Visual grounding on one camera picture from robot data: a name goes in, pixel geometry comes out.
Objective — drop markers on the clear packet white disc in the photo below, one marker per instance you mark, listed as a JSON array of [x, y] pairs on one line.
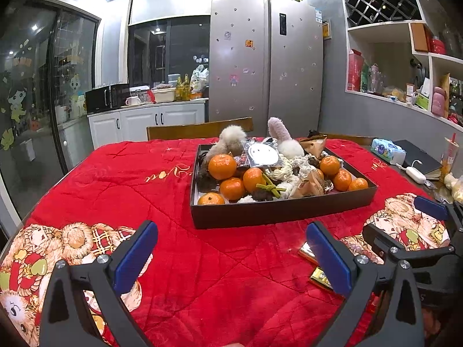
[[262, 153]]

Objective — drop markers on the diamond wine rack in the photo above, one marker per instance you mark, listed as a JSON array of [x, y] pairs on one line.
[[383, 3]]

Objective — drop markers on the dark kitchen window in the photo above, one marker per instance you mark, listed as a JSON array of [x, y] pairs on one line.
[[170, 54]]

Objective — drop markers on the yellow drink bottle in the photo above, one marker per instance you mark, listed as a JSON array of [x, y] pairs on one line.
[[186, 86], [179, 87]]

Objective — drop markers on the triangular kraft snack packet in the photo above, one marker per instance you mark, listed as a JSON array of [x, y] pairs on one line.
[[314, 146], [317, 177], [304, 189]]

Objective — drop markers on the pile of tangerines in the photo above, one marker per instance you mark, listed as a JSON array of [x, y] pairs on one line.
[[222, 166]]

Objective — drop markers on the red jar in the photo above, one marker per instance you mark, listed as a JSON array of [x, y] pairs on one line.
[[437, 45]]

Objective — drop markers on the glass sliding door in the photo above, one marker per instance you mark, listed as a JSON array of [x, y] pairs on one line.
[[36, 97]]

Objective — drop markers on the black microwave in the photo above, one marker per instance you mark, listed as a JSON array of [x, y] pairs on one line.
[[106, 98]]

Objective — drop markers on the white wall shelf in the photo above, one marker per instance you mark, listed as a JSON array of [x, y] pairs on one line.
[[379, 29]]

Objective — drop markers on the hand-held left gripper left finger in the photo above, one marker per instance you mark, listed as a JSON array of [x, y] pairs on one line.
[[132, 258]]

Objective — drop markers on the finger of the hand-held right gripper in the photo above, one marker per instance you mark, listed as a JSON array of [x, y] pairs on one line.
[[383, 238], [430, 208]]

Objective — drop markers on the blue tissue pack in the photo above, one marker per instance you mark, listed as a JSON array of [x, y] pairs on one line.
[[387, 150]]

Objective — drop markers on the white plastic bag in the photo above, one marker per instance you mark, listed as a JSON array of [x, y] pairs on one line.
[[200, 77]]

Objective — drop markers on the white mug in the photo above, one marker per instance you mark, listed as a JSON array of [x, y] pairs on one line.
[[133, 100]]

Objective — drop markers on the bubble tea cup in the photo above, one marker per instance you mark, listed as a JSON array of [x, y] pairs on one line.
[[448, 159]]

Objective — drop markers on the white fluffy pom-pom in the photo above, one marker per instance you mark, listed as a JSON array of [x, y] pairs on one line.
[[291, 149]]

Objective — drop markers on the red gift box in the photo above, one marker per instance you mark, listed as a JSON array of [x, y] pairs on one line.
[[355, 70]]

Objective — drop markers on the brown box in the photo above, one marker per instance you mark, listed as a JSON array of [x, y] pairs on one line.
[[419, 37]]

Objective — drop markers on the beige fluffy pom-pom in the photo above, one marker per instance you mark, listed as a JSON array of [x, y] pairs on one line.
[[231, 137]]

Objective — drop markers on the white kitchen cabinet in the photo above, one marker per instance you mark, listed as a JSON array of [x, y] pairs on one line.
[[141, 123]]

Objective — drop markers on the black notebook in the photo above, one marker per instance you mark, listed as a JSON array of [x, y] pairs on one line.
[[419, 159]]

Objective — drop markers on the cream lumpy object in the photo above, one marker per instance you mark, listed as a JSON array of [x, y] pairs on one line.
[[454, 188]]

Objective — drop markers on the dark brown fluffy pom-pom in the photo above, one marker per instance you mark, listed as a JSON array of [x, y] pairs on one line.
[[204, 180]]

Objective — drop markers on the black shallow box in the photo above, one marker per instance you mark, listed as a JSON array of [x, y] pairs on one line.
[[271, 211]]

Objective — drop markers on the pink bag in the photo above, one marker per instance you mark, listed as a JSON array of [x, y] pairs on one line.
[[439, 101]]

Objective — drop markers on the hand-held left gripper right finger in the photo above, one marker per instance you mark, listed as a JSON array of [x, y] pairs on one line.
[[331, 260]]

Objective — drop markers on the large white fluffy scrunchie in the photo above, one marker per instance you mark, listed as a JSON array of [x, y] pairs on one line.
[[289, 188]]

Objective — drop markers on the red printed blanket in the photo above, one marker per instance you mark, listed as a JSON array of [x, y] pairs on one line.
[[144, 195]]

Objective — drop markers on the wooden chair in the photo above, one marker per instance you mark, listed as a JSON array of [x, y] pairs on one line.
[[351, 140], [188, 130]]

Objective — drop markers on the silver double-door fridge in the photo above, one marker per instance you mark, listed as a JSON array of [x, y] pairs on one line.
[[238, 43]]

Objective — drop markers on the brown fluffy scrunchie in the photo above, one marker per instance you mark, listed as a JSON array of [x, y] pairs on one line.
[[262, 195]]

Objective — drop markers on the small yellow wall frame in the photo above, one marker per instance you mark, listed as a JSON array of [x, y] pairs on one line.
[[327, 29]]

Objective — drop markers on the small white fluffy scrunchie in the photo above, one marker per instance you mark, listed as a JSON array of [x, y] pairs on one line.
[[245, 199]]

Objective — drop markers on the glass pitcher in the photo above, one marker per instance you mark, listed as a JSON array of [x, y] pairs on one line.
[[376, 79]]

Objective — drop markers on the green tissue box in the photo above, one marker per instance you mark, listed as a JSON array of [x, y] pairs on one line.
[[423, 101]]

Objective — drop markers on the white plastic basin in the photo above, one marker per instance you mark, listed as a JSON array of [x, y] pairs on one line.
[[162, 95]]

